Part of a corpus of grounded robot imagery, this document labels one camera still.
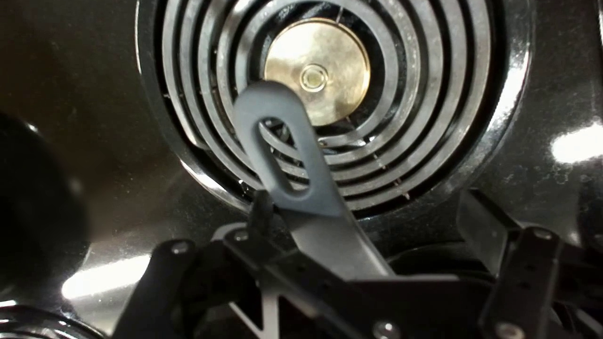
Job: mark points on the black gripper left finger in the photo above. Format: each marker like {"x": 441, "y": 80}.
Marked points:
{"x": 319, "y": 263}

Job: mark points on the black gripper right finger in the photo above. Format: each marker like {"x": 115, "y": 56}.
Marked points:
{"x": 524, "y": 263}

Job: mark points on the black electric stove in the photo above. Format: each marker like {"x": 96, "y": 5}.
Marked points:
{"x": 106, "y": 236}

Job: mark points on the front left coil burner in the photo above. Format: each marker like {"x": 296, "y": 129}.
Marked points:
{"x": 405, "y": 97}

